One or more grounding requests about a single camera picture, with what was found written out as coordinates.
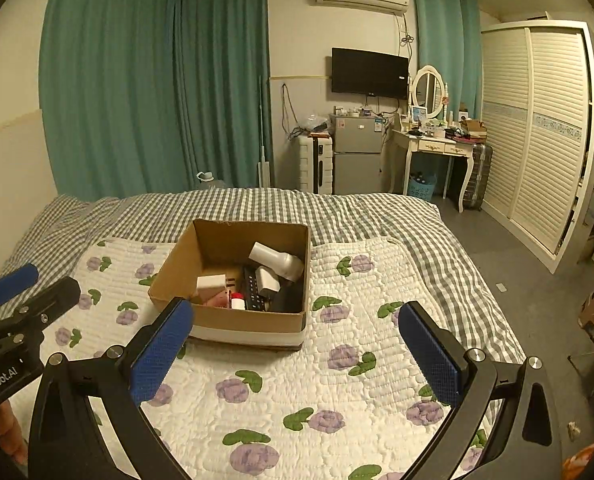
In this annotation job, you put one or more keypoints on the person's left hand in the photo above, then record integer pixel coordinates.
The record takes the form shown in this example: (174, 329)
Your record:
(9, 430)

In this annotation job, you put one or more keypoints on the white floral quilt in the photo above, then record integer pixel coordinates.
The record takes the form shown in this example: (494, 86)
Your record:
(277, 400)

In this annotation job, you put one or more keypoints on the small cardboard box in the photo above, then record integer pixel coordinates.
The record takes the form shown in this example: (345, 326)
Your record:
(472, 127)

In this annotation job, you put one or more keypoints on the pink rose-print box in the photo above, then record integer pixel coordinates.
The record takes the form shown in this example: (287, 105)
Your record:
(212, 286)

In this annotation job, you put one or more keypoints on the white bottle with red cap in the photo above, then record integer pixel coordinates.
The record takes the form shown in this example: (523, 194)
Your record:
(237, 304)

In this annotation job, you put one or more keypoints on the clear water jug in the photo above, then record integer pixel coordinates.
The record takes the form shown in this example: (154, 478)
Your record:
(209, 180)

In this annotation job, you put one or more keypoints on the white plastic bottle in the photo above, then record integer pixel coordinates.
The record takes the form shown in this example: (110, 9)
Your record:
(282, 262)

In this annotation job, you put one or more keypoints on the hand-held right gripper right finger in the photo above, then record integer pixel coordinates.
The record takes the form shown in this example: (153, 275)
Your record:
(429, 355)

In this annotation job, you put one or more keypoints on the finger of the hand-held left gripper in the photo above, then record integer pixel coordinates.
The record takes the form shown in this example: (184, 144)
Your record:
(14, 277)
(52, 297)

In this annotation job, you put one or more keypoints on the black tube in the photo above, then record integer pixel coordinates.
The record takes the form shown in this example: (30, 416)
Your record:
(289, 300)

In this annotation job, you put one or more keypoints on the black wall television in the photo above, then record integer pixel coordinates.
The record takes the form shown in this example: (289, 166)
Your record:
(369, 72)

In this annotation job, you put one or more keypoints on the white dressing table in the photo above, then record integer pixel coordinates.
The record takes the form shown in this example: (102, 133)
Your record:
(427, 146)

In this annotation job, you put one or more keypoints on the black remote control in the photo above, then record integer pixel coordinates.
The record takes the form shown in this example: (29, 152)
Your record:
(254, 292)

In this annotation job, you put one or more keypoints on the blue plastic basket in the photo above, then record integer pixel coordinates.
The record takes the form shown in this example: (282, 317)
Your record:
(421, 187)

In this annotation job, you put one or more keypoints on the white flat mop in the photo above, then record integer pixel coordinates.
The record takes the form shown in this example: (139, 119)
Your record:
(263, 160)

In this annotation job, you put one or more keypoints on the white suitcase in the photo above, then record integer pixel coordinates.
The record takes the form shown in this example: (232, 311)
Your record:
(311, 165)

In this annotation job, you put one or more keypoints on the white louvered wardrobe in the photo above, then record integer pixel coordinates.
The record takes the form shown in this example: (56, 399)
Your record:
(527, 135)

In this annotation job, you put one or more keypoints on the brown cardboard box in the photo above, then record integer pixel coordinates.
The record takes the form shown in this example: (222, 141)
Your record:
(247, 327)

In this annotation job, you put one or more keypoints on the teal curtain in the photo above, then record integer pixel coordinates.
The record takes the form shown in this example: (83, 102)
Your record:
(107, 85)
(447, 50)
(222, 85)

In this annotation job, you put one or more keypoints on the oval white mirror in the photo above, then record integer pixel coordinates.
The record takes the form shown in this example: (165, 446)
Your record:
(427, 92)

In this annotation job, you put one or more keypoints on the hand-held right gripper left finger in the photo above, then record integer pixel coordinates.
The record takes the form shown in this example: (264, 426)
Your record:
(162, 355)

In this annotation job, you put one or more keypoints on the grey small fridge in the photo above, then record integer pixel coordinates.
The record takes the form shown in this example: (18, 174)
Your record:
(356, 160)

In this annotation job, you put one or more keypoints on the clear plastic bag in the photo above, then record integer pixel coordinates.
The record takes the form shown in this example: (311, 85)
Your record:
(313, 122)

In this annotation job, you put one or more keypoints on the dark suitcase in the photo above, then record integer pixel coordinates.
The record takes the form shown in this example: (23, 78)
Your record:
(479, 175)

